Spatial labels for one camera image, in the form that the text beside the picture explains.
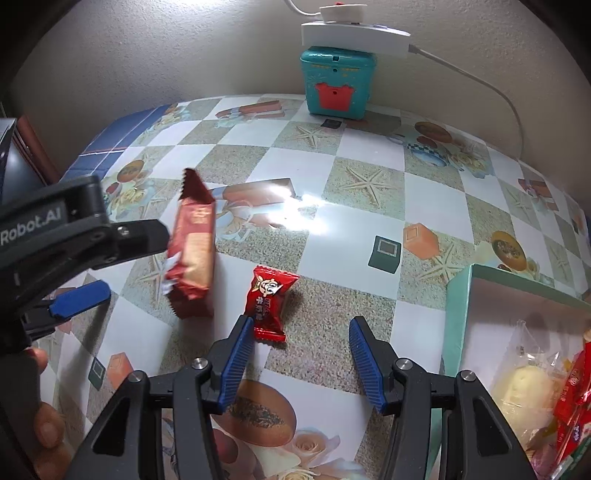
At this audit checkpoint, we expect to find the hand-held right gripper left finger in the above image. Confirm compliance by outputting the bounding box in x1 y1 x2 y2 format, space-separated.
65 315 256 480

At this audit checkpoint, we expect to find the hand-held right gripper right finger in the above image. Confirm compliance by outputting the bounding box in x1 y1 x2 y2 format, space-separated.
348 315 534 480

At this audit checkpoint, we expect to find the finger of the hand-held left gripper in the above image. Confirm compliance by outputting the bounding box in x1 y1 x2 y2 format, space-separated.
48 281 112 321
111 218 170 267

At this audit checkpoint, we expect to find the dark red biscuit packet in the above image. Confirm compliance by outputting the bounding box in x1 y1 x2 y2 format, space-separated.
164 167 218 320

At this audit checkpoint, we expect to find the red candy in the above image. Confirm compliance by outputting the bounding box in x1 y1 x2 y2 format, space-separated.
245 265 301 343

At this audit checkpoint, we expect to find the large teal cardboard box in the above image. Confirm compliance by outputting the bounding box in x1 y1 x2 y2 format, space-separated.
441 264 591 480

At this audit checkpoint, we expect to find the person's left hand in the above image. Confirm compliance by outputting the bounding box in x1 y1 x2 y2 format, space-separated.
23 347 75 480

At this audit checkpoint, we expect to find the dark furniture panel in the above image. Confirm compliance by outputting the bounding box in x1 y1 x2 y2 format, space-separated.
0 115 61 204

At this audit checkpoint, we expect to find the blue cloth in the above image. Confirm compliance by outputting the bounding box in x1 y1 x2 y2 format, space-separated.
60 104 178 183

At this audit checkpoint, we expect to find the pale bun clear packet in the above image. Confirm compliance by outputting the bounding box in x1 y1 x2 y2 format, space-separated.
487 318 566 450

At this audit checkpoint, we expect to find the orange pink snack packet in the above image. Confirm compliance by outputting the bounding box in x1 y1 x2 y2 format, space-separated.
531 445 561 480

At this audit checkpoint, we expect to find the red snack packet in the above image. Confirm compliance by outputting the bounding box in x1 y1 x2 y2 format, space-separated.
551 339 591 467

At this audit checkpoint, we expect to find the small teal box red mark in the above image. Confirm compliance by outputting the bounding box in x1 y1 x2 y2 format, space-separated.
299 45 380 121

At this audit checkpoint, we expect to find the white power strip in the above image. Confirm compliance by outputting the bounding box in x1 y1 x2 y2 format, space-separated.
301 21 411 55

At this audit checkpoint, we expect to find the white gooseneck lamp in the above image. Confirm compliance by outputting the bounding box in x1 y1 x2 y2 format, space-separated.
284 0 370 25

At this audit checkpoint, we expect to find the white power cable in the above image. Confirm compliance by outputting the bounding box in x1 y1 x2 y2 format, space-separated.
406 42 527 161

